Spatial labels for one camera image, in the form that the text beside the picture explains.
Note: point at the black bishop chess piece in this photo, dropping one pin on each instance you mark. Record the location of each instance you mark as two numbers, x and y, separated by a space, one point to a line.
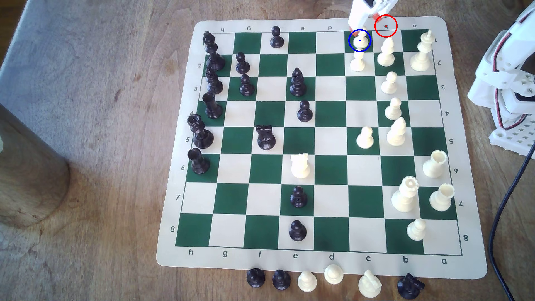
297 85
214 84

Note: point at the green and white chess mat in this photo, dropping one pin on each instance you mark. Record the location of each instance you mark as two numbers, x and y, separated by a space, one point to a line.
330 142

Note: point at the wooden cylinder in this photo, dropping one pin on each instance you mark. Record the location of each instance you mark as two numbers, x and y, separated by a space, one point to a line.
29 179

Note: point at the black knight chess piece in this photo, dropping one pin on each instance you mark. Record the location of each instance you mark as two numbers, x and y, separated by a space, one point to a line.
266 140
409 287

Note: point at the white king chess piece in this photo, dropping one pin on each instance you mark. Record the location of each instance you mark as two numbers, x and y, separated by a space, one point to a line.
421 60

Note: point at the white rook chess piece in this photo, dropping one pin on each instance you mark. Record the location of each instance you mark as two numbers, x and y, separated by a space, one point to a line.
441 200
434 166

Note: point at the captured white knight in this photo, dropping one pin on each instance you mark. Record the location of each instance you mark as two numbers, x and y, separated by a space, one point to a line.
370 285

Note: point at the black rook chess piece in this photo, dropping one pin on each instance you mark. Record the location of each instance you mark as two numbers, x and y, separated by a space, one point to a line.
212 108
199 164

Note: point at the black king chess piece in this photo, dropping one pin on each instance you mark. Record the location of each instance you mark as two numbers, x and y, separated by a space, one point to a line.
214 58

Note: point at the black pawn chess piece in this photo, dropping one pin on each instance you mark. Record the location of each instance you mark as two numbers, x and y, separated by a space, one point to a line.
242 65
304 113
255 278
276 39
297 232
298 199
246 87
281 280

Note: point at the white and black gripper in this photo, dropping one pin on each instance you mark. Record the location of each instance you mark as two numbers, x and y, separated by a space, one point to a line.
359 15

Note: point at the white queen chess piece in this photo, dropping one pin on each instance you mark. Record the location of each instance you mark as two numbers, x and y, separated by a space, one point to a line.
404 198

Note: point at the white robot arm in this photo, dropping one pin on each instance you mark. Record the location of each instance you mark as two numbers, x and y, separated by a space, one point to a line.
503 75

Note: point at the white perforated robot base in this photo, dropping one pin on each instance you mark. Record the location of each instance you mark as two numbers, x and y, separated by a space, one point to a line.
520 140

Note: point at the white knight chess piece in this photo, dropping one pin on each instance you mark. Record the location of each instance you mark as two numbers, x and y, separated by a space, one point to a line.
300 167

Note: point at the black queen chess piece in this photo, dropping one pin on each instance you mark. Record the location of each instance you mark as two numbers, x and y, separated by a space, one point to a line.
201 137

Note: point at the white bishop chess piece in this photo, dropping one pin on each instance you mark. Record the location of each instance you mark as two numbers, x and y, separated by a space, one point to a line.
386 56
396 136

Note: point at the white pawn chess piece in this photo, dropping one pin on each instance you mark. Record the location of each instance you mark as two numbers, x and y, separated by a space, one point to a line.
360 43
307 282
389 85
393 112
416 231
333 275
357 63
365 140

